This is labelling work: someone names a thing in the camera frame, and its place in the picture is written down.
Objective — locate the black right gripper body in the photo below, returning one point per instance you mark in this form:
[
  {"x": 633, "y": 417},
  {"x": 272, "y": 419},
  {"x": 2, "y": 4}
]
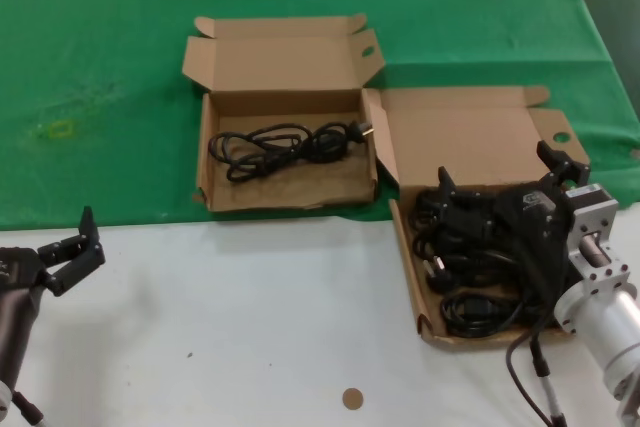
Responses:
[{"x": 542, "y": 237}]

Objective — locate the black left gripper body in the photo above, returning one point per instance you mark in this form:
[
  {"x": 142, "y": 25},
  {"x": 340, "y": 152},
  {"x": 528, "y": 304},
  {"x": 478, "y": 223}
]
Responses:
[{"x": 22, "y": 269}]

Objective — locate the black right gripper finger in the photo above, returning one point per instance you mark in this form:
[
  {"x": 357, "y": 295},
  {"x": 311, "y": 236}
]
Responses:
[
  {"x": 467, "y": 212},
  {"x": 567, "y": 173}
]

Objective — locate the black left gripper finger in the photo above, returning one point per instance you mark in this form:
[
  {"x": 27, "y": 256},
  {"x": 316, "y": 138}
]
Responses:
[
  {"x": 80, "y": 269},
  {"x": 89, "y": 227}
]

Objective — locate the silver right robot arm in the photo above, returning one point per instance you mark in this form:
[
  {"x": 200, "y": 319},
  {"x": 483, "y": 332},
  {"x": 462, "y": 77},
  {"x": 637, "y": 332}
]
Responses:
[{"x": 610, "y": 317}]

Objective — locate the green tablecloth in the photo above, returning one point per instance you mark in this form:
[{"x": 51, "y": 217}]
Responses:
[{"x": 125, "y": 72}]

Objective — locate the brown cardboard disc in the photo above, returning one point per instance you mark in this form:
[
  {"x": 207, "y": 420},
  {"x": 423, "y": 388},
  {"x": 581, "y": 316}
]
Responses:
[{"x": 352, "y": 399}]

